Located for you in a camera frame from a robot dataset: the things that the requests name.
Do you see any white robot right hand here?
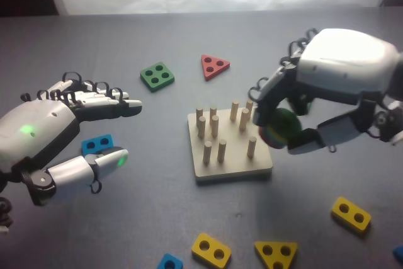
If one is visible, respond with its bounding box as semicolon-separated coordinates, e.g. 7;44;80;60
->
247;27;403;156

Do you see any stack of round discs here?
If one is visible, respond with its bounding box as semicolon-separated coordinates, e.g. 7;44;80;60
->
258;107;303;151

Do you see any wooden peg board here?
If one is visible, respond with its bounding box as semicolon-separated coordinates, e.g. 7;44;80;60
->
187;98;273;183

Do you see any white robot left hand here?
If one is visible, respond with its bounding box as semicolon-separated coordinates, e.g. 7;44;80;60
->
0;71;143;206

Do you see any blue wooden shape block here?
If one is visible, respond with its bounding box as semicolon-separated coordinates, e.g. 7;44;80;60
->
392;245;403;265

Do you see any grey table cloth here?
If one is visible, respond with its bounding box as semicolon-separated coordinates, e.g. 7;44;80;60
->
0;6;403;269

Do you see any yellow three-hole triangle block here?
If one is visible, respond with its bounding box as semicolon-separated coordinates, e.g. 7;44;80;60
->
253;240;298;269

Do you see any red three-hole triangle block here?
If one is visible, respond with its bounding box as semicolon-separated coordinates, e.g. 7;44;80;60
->
200;54;231;81

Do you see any green four-hole square block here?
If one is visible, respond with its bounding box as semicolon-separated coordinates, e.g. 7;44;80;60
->
140;61;176;93

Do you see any blue two-hole rectangle block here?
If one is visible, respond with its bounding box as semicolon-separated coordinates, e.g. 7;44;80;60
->
156;252;184;269

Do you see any blue four-hole square block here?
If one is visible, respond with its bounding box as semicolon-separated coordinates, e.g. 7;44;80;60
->
81;134;115;158

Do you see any yellow two-hole rectangle block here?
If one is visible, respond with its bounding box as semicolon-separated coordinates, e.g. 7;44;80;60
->
191;232;232;269
330;196;372;235

